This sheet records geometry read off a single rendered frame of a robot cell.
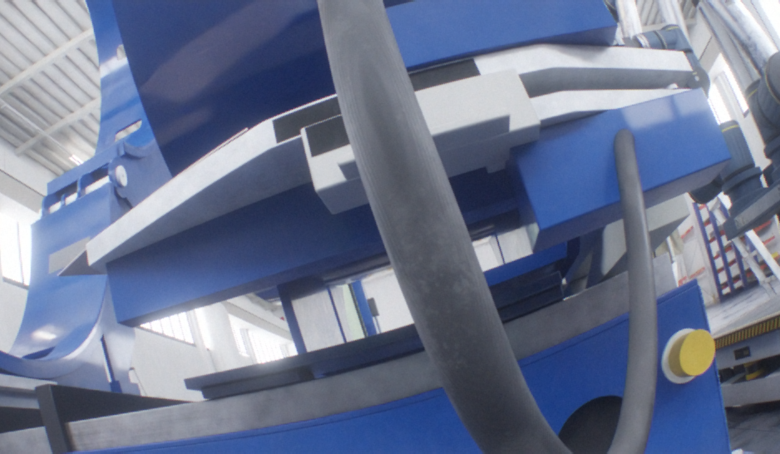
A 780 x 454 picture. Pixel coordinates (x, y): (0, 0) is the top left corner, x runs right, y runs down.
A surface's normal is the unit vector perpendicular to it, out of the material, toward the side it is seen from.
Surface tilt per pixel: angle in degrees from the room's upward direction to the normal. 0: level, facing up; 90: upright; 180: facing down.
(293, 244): 90
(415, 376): 90
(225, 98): 144
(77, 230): 77
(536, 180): 90
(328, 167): 90
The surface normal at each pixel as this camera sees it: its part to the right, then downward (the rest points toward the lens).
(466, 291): 0.18, -0.22
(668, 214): -0.11, -0.23
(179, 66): 0.14, 0.54
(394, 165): -0.32, -0.09
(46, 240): -0.17, -0.44
